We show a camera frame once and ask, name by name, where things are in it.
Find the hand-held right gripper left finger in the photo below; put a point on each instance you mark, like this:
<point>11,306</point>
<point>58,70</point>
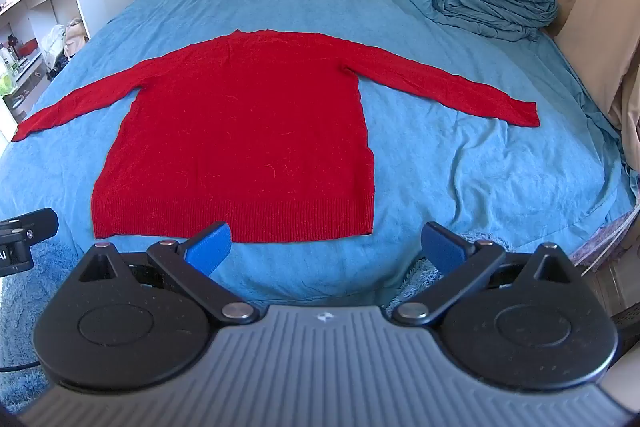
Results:
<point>207,249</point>

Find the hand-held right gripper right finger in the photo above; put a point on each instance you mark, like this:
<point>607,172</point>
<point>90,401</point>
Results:
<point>442,249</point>

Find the red knit sweater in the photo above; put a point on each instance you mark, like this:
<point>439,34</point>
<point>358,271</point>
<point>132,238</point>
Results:
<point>240,132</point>

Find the fluffy blue rug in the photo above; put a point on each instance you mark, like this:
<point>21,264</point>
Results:
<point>22,302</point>

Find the bed with blue sheet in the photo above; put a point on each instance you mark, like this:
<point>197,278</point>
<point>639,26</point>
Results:
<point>440,167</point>

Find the green packet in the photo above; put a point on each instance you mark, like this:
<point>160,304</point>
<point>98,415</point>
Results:
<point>6,82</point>

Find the red box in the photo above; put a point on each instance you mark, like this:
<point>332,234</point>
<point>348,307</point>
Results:
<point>28,48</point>

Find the white plastic bag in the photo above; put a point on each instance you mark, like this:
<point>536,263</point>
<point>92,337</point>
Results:
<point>51,44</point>

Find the beige cloth bag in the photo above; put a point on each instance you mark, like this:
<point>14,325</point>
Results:
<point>75,34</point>

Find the white shelf unit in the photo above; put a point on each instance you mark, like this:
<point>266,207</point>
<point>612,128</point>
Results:
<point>47,2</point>

